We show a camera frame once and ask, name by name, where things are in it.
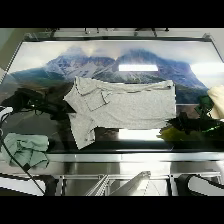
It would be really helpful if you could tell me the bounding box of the cream garment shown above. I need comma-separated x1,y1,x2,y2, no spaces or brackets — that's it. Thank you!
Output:
206,85,224,120

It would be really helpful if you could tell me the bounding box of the yellow garment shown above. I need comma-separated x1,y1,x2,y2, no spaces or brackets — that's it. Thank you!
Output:
158,126,188,142

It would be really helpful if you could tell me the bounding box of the black cable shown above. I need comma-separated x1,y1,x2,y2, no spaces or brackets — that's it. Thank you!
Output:
0,131,47,196

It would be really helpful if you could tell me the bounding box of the pale green garment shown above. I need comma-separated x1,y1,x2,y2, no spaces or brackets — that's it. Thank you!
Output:
0,132,51,170

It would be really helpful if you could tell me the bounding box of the silver frame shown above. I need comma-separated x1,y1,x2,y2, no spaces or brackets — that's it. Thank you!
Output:
0,29,224,197

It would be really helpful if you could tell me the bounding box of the light grey T-shirt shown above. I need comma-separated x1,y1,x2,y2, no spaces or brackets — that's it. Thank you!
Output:
63,76,178,151

